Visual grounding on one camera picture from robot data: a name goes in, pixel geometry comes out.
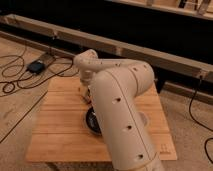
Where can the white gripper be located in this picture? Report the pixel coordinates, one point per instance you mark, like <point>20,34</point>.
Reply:
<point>85,88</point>

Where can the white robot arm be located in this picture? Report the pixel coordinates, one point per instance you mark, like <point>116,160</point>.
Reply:
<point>113,85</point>

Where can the dark round bowl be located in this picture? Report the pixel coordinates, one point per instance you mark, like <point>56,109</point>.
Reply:
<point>91,121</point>

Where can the black power adapter box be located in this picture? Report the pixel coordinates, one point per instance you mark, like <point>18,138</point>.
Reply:
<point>36,67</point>

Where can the wooden table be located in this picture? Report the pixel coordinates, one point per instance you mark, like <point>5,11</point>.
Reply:
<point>61,135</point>

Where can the long wooden beam frame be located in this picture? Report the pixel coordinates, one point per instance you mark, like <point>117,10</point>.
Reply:
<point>176,69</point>

